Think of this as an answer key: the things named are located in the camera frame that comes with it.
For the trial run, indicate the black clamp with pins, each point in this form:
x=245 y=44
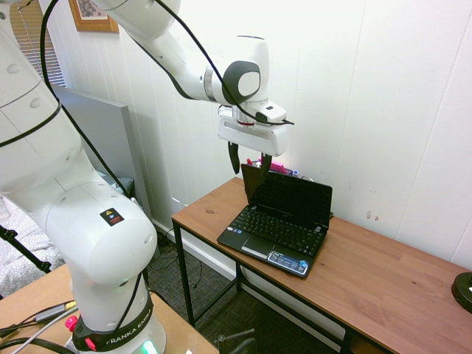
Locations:
x=236 y=341

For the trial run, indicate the black round lamp base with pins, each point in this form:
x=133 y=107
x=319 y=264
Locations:
x=462 y=288

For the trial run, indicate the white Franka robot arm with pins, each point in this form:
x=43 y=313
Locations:
x=55 y=177

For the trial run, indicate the wooden framed picture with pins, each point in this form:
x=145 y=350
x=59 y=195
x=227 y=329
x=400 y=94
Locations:
x=92 y=15

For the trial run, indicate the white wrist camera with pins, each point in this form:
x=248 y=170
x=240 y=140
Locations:
x=271 y=111

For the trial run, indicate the pink box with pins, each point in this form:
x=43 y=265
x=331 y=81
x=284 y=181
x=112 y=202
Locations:
x=277 y=167

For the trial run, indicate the window blinds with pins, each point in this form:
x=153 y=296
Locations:
x=35 y=42

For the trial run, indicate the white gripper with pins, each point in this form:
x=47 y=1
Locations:
x=254 y=137

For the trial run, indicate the wooden desk with black frame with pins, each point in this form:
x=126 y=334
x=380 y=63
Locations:
x=332 y=265

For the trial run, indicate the grey headboard panel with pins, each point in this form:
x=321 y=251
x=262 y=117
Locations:
x=107 y=144

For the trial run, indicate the black tripod stand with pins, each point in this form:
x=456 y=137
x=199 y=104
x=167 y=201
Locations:
x=24 y=248

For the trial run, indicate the white patterned bedding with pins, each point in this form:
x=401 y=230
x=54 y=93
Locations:
x=22 y=250

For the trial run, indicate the black netbook laptop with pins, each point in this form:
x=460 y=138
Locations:
x=280 y=221

